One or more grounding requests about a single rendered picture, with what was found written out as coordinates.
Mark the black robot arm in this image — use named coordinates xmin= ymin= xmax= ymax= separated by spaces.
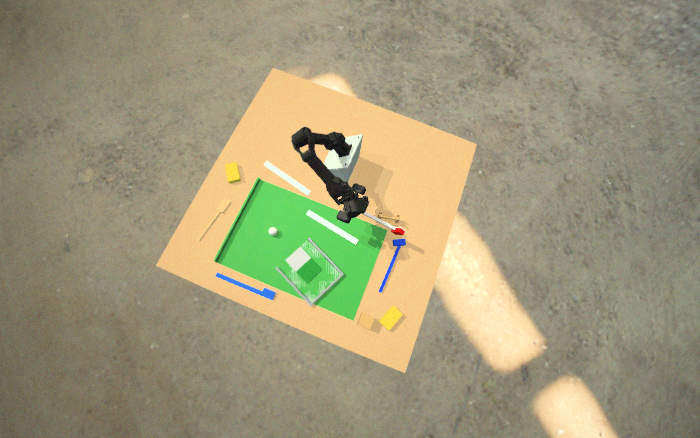
xmin=291 ymin=127 xmax=369 ymax=218

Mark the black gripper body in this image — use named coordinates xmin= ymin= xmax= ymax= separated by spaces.
xmin=336 ymin=183 xmax=366 ymax=224

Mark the green putting mat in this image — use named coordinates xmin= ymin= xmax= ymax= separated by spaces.
xmin=217 ymin=179 xmax=388 ymax=320

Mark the yellow rectangular block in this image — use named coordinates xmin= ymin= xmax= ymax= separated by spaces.
xmin=225 ymin=162 xmax=241 ymax=183
xmin=379 ymin=305 xmax=403 ymax=331

